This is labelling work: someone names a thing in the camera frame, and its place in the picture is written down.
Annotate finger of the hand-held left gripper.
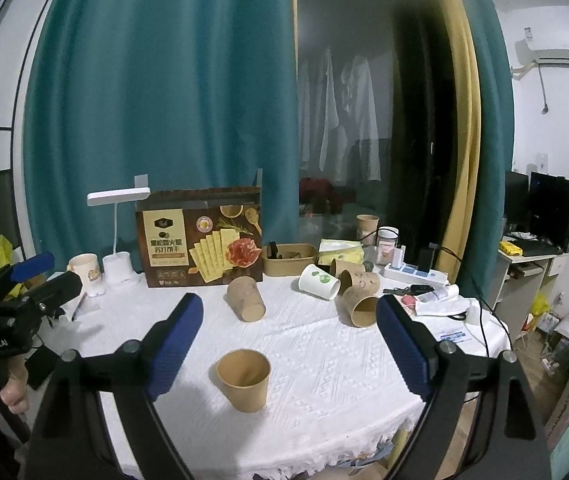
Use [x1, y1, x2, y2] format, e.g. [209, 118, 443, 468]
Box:
[24, 271, 84, 318]
[8, 252, 56, 284]

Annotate white embossed tablecloth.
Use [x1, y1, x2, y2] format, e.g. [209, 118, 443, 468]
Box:
[29, 260, 513, 480]

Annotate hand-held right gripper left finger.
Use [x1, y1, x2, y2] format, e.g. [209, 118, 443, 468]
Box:
[23, 292, 204, 480]

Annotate upright brown paper cup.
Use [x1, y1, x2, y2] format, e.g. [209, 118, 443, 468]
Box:
[216, 349, 272, 413]

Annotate white computer desk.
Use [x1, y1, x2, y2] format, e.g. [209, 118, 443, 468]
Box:
[484, 242, 569, 347]

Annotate brown paper cup with drawing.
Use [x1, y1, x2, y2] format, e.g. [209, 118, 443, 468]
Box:
[338, 269, 381, 295]
[341, 285, 381, 329]

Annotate hanging white clothes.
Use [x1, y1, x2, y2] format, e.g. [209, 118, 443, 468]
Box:
[296, 49, 383, 184]

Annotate clear jar white lid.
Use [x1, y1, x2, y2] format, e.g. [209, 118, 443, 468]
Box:
[376, 226, 399, 267]

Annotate white desk lamp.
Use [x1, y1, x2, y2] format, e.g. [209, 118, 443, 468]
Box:
[87, 187, 152, 287]

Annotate white power strip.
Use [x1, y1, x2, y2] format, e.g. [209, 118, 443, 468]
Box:
[383, 263, 449, 284]

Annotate blue white card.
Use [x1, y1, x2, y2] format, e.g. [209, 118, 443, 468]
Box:
[433, 328, 471, 346]

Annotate brown paper food container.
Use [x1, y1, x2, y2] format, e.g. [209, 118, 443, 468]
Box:
[261, 242, 318, 277]

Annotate white papers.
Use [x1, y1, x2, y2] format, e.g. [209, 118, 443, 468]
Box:
[403, 284, 471, 320]

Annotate plain brown paper cup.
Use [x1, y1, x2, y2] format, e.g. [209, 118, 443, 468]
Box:
[226, 276, 267, 323]
[355, 214, 381, 247]
[329, 258, 365, 279]

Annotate yellow curtain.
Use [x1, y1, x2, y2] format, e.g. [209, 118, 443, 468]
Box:
[420, 0, 483, 274]

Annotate teal curtain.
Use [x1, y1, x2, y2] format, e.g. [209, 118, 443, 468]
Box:
[451, 0, 515, 243]
[23, 0, 300, 282]

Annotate black pouch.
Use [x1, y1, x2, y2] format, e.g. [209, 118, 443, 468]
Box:
[24, 346, 61, 392]

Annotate black car key bunch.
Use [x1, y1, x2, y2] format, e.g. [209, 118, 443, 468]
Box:
[383, 284, 435, 297]

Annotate brown cracker box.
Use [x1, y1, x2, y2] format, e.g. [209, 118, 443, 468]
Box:
[135, 186, 264, 289]

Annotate black power adapter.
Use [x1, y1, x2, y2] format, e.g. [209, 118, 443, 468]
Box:
[417, 242, 440, 272]

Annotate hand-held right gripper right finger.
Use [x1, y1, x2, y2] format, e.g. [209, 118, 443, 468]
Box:
[375, 294, 552, 480]

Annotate white mug with print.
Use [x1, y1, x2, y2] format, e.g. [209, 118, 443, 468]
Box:
[67, 253, 102, 297]

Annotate black cable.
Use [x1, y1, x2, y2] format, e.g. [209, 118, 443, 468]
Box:
[429, 242, 512, 356]

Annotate yellow tissue pack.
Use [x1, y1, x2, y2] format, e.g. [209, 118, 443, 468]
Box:
[317, 238, 365, 264]

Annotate white paper cup green print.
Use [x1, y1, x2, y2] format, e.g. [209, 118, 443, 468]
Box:
[298, 263, 341, 301]

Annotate white air conditioner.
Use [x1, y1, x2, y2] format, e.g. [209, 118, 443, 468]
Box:
[511, 39, 569, 79]

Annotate black computer monitor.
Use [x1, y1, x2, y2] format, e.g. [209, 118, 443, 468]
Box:
[529, 171, 569, 254]
[504, 170, 531, 235]

